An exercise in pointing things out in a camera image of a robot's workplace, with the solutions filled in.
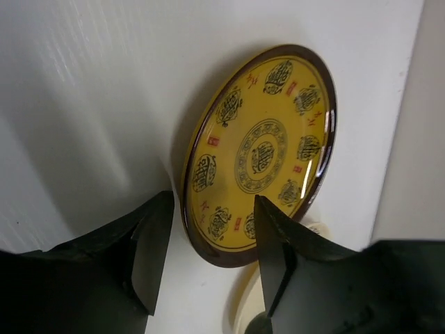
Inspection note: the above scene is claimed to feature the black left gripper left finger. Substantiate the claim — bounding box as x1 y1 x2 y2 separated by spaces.
1 191 174 333

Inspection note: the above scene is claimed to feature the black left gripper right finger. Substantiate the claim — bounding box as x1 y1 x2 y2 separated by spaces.
247 196 444 333

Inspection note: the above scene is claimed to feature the yellow patterned plate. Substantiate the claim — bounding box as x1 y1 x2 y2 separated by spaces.
179 44 337 268

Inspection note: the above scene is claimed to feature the cream plate with dark brushstroke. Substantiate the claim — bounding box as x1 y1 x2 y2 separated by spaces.
227 215 331 334

